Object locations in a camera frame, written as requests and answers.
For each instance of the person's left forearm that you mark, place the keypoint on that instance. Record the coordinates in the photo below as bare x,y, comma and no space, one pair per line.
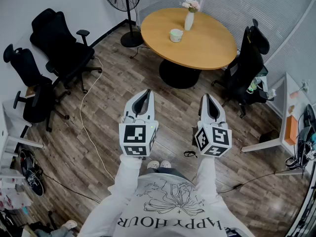
128,176

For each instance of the white mug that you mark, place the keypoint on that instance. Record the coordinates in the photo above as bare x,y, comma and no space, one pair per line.
175,39

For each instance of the person's left white shoe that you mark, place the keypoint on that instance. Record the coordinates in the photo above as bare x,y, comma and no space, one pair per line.
153,165

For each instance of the person's white shoe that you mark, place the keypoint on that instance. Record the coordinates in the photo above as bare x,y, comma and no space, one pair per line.
165,164
153,165

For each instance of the orange box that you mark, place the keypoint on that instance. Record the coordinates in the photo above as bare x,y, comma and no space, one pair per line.
291,130

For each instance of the pink flower bouquet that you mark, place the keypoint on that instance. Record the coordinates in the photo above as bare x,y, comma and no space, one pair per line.
191,4

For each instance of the black printed board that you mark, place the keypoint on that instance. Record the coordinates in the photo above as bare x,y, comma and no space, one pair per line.
33,179

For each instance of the person's right forearm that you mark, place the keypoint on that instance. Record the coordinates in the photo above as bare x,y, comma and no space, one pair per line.
206,176

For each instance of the person's right white shoe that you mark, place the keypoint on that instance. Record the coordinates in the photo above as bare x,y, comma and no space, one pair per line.
165,164

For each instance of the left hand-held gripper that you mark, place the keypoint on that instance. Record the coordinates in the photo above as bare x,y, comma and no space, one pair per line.
138,134

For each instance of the large black office chair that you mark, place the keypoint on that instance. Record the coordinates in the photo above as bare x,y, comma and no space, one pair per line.
64,51

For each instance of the black standing fan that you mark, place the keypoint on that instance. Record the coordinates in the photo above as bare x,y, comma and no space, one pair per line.
129,9

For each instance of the white ribbed vase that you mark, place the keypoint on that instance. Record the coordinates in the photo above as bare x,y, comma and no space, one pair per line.
188,22

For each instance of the small white carton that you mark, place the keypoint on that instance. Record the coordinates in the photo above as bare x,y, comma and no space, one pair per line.
271,93

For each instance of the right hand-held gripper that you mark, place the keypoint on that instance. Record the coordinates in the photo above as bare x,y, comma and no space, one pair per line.
213,138

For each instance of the white desk with clutter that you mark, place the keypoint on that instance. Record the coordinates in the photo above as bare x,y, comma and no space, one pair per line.
286,95

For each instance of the black waste bin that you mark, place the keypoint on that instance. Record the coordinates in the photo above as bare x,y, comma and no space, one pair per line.
269,136

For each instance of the person's white printed sweatshirt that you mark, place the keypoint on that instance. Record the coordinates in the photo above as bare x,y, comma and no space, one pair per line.
172,206

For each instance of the person's dark jeans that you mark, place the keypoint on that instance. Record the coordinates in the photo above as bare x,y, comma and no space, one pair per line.
170,173

